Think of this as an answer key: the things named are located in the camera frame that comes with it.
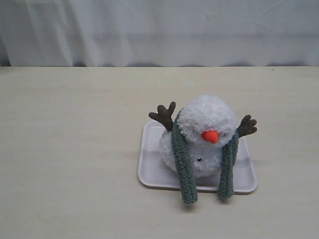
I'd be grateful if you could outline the white plush snowman toy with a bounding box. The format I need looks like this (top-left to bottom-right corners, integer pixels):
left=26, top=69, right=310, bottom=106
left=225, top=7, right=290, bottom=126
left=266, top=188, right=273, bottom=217
left=149, top=95, right=257, bottom=178

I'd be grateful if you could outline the green knitted cloth piece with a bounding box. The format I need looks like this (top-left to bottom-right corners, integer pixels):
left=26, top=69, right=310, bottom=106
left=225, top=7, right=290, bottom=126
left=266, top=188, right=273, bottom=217
left=171, top=112, right=239, bottom=204

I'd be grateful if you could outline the white plastic tray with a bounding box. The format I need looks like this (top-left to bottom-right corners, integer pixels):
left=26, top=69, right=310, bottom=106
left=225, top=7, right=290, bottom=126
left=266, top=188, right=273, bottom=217
left=138, top=120, right=258, bottom=195

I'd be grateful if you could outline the white backdrop curtain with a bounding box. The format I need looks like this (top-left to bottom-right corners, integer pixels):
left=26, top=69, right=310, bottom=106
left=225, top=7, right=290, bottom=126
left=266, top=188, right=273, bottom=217
left=0, top=0, right=319, bottom=67

